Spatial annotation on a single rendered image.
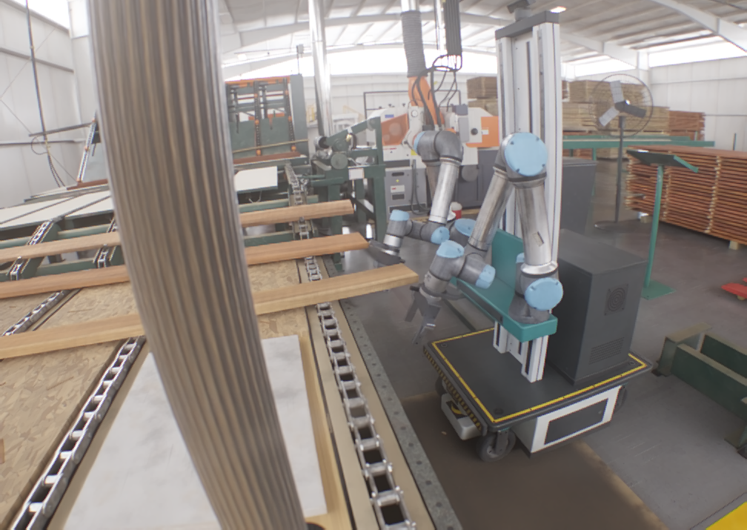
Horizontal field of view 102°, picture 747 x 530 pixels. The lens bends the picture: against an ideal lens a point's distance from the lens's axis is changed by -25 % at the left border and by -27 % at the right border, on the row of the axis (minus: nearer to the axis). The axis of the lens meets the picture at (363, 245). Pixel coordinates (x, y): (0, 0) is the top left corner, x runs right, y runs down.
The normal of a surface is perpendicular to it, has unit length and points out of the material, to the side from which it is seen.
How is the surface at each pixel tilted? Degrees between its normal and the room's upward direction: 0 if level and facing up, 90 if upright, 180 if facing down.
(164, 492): 0
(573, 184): 96
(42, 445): 0
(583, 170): 96
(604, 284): 90
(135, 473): 0
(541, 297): 97
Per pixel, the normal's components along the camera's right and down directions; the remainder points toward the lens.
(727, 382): -0.97, 0.13
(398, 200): 0.22, 0.27
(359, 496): -0.07, -0.95
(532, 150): -0.22, 0.17
